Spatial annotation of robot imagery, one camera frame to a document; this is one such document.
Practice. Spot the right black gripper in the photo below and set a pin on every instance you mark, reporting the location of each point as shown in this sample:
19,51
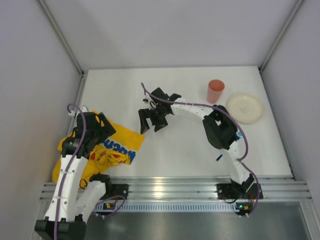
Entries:
155,114

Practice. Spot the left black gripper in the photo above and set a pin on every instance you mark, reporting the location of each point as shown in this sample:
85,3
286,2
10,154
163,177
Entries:
104,127

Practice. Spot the yellow Pikachu cloth placemat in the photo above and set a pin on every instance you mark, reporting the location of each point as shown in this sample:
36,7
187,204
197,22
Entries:
119,148

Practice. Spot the orange plastic cup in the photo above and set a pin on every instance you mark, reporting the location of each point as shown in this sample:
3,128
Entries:
214,90

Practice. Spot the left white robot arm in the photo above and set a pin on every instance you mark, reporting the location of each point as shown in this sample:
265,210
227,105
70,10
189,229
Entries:
67,215

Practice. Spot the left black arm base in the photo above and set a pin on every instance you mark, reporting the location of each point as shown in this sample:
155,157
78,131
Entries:
116,190

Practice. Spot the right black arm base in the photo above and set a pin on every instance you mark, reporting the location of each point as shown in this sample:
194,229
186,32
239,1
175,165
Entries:
230,192

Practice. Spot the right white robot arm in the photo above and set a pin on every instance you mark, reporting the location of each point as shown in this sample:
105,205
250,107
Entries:
221,130

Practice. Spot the cream round plate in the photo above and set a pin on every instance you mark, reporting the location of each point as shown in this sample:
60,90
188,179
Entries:
245,108

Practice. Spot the white slotted cable duct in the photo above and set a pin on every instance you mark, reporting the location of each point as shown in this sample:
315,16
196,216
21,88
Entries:
166,207

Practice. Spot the aluminium mounting rail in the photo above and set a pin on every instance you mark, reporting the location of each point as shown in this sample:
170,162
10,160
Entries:
202,189

